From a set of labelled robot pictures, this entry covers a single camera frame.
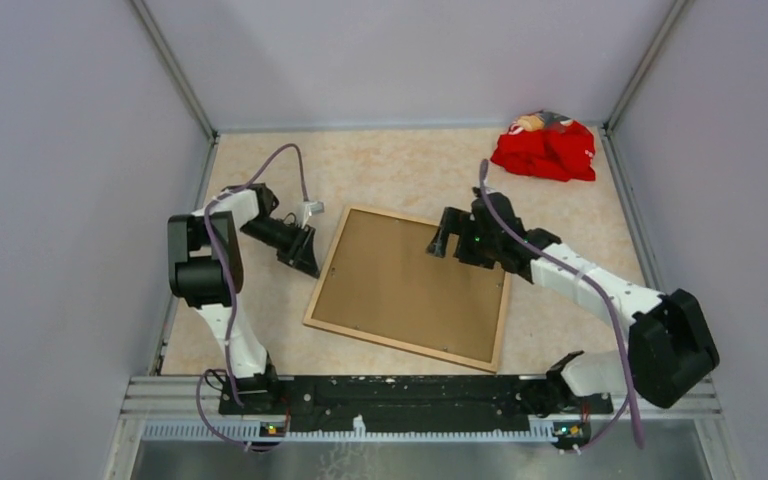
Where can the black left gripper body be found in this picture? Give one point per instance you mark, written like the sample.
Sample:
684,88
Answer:
289,241

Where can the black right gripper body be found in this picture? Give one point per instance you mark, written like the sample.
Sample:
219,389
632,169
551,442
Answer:
474,246

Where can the wooden picture frame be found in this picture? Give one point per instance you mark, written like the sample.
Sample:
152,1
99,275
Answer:
397,344

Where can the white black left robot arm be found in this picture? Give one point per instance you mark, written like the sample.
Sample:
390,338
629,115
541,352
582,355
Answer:
206,270

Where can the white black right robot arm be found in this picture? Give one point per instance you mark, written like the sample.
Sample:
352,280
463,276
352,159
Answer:
664,344

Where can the red crumpled cloth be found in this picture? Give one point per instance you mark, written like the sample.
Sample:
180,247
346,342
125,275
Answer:
546,145

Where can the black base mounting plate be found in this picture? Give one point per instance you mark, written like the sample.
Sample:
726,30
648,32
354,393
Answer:
408,403

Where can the left controller board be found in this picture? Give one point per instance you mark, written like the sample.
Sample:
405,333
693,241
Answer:
272,429

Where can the controller board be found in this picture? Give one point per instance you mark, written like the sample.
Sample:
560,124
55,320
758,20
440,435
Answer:
579,432
272,429

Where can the right controller board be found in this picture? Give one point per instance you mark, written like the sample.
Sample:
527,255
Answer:
579,432

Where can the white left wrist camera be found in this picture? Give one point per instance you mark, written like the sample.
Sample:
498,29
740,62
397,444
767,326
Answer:
306,210

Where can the white toothed cable duct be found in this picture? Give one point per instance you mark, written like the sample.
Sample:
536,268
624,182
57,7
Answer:
255,431

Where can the aluminium front rail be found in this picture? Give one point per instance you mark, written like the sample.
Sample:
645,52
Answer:
175,396

